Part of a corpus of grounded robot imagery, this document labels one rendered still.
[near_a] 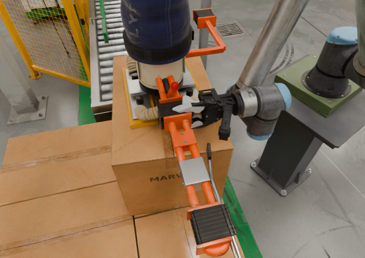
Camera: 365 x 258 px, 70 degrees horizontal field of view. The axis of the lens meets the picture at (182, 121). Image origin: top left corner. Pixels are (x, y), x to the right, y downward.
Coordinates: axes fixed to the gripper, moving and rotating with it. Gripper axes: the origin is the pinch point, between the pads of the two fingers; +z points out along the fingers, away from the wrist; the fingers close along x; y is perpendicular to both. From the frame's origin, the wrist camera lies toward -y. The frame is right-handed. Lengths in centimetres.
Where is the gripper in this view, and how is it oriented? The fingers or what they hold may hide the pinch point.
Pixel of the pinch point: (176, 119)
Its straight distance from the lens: 77.3
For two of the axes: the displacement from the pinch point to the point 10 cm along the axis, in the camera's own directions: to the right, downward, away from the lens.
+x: 0.1, -6.7, -7.4
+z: -9.7, 1.7, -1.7
